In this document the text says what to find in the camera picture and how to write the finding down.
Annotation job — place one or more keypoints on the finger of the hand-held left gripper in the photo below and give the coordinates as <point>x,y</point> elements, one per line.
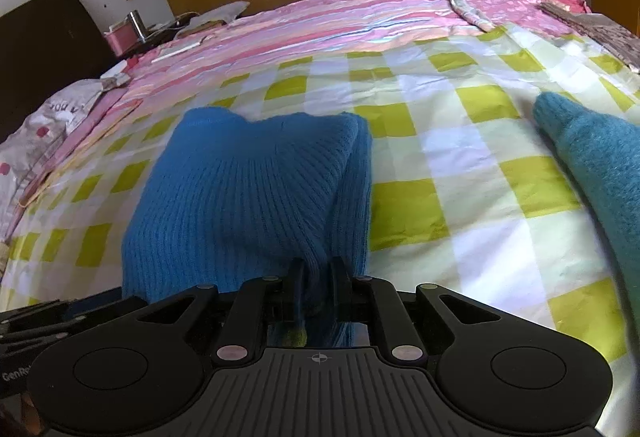
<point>85,309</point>

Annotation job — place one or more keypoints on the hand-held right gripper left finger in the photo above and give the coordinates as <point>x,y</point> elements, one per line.
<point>296,279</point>

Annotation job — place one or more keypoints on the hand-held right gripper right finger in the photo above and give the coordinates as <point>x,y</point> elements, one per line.
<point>336,279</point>

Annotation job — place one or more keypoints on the blue knitted sweater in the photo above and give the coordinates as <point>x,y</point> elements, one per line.
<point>240,197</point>

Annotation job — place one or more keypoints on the green checked bedsheet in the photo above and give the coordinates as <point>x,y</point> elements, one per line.
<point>450,157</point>

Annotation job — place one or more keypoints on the white pillow with pink dots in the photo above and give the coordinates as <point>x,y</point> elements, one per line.
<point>35,137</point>

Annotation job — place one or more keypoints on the pink striped quilt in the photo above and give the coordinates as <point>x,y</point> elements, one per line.
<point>310,27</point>

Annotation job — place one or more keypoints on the dark wooden headboard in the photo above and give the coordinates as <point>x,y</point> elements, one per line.
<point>45,47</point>

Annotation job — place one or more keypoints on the pink storage box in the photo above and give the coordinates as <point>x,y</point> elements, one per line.
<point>119,41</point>

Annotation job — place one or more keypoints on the white cloth on nightstand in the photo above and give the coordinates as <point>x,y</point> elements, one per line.
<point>215,14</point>

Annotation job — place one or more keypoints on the teal fuzzy sweater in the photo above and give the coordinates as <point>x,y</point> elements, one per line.
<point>595,167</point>

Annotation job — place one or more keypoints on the patterned fabric strip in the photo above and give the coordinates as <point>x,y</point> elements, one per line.
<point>467,9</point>

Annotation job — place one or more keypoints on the brown patterned cloth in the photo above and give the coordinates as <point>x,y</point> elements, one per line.
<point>600,34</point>

